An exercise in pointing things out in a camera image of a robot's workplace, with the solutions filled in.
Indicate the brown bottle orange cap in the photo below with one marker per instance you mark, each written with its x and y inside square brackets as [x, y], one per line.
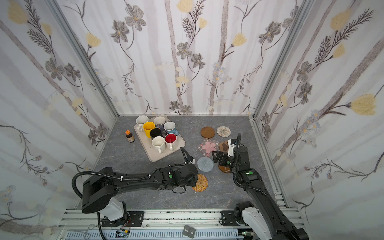
[129, 136]

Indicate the pink flower silicone coaster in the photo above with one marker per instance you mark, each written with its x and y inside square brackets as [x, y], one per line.
[208, 146]

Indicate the lavender white cup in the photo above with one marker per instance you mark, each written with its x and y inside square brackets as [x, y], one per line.
[159, 122]

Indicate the rattan wicker round coaster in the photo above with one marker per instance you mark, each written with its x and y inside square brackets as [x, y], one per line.
[202, 183]

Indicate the beige plastic tray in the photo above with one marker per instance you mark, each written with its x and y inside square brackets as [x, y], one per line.
[148, 147]

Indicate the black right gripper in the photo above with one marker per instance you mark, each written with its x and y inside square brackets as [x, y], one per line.
[225, 159]

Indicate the yellow cup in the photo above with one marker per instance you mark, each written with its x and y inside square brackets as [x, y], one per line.
[148, 127]

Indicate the grey-blue woven round coaster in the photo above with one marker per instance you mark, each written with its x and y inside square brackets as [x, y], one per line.
[205, 164]

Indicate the multicolour woven round coaster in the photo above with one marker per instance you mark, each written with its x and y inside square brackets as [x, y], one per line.
[223, 131]

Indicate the dark brown round wooden coaster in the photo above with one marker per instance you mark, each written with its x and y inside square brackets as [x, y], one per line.
[208, 132]

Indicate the white speckled mug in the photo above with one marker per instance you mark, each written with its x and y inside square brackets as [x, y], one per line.
[140, 121]

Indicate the plain white mug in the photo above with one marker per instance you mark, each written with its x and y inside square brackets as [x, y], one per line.
[159, 144]

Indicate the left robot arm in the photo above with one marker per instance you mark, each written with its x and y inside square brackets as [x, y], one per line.
[98, 189]

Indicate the glossy brown round coaster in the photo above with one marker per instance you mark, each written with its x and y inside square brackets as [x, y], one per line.
[225, 169]

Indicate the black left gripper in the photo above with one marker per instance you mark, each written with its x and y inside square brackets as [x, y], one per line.
[190, 173]

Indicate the cork paw print coaster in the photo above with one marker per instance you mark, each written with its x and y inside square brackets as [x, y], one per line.
[224, 147]

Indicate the white mug red interior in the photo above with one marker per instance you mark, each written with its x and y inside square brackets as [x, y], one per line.
[171, 141]

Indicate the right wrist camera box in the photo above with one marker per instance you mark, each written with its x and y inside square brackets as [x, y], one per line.
[232, 144]

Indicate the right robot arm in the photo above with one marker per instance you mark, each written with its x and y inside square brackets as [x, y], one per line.
[263, 214]

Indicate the black cup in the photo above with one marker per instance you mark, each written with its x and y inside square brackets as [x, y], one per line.
[156, 132]

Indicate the aluminium frame rail base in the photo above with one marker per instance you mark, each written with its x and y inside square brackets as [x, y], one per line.
[208, 224]

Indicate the blue floral mug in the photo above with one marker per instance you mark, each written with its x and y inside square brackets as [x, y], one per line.
[170, 128]

